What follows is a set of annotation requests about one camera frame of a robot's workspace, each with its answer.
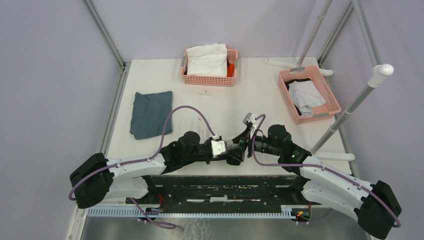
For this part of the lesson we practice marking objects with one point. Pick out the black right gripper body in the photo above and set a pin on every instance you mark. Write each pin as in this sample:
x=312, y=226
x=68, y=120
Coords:
x=261, y=145

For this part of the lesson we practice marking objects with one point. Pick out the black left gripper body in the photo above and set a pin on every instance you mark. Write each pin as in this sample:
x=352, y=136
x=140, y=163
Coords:
x=202, y=152

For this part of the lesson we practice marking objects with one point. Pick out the black underwear beige waistband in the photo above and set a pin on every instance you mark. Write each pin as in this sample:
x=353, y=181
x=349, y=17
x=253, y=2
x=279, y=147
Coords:
x=233, y=157

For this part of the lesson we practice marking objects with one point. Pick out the white clip hanger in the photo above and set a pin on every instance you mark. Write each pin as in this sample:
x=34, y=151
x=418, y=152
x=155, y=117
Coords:
x=200, y=124

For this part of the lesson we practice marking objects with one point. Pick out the pink basket with underwear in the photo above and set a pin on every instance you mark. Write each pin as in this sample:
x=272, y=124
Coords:
x=313, y=73

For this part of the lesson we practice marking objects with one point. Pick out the pink basket with white cloth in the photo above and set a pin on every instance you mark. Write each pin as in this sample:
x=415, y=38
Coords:
x=232, y=58

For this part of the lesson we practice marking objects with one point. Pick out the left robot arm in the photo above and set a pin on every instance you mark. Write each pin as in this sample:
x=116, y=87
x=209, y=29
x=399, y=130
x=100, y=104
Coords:
x=100, y=178

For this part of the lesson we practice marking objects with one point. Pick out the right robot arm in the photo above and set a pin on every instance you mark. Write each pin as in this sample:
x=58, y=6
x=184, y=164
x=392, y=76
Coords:
x=373, y=206

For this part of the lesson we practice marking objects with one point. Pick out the light grey underwear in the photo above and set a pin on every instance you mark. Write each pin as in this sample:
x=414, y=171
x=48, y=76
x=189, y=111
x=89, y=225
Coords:
x=305, y=96

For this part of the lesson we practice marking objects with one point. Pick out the small white loose clip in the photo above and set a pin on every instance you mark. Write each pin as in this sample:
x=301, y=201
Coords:
x=205, y=93

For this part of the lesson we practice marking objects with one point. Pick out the folded blue-grey cloth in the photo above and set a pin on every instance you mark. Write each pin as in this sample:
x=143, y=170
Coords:
x=149, y=114

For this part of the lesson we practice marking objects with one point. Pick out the white crumpled cloth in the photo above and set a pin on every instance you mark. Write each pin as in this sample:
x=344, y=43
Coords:
x=207, y=60

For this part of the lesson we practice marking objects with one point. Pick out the metal drying rack stand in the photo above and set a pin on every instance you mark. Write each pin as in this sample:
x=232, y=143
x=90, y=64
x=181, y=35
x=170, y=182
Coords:
x=380, y=71

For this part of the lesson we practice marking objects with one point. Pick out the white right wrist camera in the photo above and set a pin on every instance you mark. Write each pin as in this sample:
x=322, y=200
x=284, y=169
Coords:
x=252, y=123

